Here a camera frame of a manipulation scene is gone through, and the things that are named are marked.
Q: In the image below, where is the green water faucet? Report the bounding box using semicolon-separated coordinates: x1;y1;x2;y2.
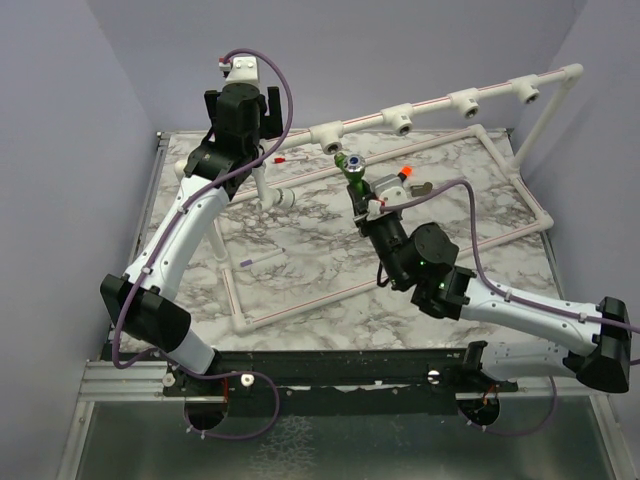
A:
334;153;366;184

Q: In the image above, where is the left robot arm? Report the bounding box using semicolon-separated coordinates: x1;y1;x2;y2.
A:
100;83;283;395

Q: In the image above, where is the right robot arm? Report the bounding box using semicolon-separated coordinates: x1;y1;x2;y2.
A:
347;182;636;394

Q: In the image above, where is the red capped white pen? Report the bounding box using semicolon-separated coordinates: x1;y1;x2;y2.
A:
273;155;309;164

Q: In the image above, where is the grey brown small fitting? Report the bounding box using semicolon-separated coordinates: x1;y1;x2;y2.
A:
409;182;433;198

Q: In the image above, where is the black orange marker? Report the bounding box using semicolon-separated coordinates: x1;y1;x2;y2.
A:
398;166;412;181

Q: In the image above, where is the white installed faucet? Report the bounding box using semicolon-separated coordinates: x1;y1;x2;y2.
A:
252;164;296;212

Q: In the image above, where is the purple capped white pen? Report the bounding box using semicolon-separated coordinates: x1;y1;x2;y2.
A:
238;248;285;268

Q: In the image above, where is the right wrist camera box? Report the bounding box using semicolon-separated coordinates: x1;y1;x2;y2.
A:
367;174;408;221

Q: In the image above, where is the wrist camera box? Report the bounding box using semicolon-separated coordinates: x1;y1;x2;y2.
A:
219;56;260;88
367;174;408;221

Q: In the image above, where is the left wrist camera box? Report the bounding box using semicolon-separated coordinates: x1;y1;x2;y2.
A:
219;56;260;88

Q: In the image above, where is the white PVC pipe frame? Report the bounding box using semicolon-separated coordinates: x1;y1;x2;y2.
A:
205;64;584;334

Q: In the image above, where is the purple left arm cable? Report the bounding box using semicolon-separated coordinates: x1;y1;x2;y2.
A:
110;48;293;371

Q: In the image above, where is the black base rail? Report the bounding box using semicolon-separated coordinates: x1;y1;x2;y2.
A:
99;347;526;419

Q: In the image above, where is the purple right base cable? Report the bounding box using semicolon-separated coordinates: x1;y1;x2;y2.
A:
454;374;559;437

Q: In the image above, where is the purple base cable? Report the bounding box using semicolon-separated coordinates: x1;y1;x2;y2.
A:
169;364;282;443
454;374;559;437

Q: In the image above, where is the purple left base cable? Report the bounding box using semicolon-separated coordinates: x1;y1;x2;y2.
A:
169;364;282;443

